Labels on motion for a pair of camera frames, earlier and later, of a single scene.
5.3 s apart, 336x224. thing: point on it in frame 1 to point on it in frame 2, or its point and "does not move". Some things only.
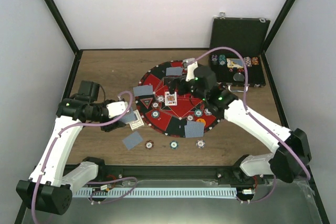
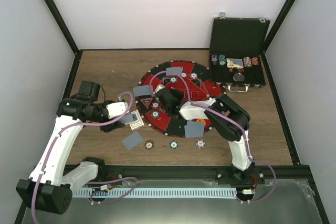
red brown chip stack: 149,144 does not move
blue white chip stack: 200,144 does not move
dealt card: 176,71 does not move
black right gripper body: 200,95 to 180,96
